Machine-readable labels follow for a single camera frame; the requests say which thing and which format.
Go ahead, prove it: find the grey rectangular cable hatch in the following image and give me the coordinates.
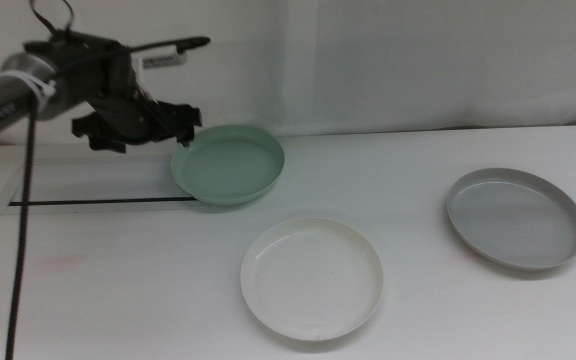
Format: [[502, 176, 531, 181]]
[[0, 153, 209, 216]]

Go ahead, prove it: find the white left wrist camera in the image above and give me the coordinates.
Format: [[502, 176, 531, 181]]
[[140, 49, 189, 71]]

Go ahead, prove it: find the black braided camera cable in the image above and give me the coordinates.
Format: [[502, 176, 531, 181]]
[[5, 35, 213, 360]]

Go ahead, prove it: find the grey shallow bowl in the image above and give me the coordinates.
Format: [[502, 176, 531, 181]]
[[446, 167, 576, 272]]

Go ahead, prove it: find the white shallow bowl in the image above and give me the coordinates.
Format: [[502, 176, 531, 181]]
[[240, 215, 385, 343]]

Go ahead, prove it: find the thin black cable loop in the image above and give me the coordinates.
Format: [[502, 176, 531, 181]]
[[28, 0, 75, 35]]

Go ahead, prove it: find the green shallow bowl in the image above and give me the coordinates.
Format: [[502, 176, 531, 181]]
[[170, 123, 286, 207]]

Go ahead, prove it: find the white cable tie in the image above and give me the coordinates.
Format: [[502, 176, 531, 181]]
[[15, 69, 58, 104]]

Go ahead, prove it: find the white fabric backdrop curtain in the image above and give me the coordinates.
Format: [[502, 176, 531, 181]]
[[0, 0, 576, 147]]

